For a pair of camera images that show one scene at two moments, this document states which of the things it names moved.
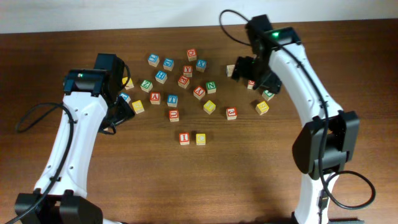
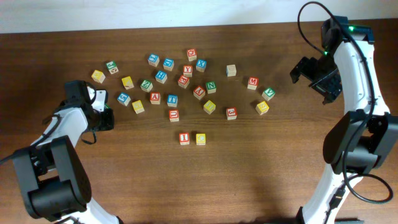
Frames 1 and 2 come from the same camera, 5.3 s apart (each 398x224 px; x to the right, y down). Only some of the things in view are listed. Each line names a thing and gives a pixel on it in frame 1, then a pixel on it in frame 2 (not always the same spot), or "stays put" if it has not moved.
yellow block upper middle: x=129 y=84 stays put
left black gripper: x=125 y=112 -> x=108 y=124
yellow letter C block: x=201 y=139 stays put
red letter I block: x=184 y=139 stays put
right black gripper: x=242 y=68 -> x=329 y=90
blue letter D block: x=168 y=64 stays put
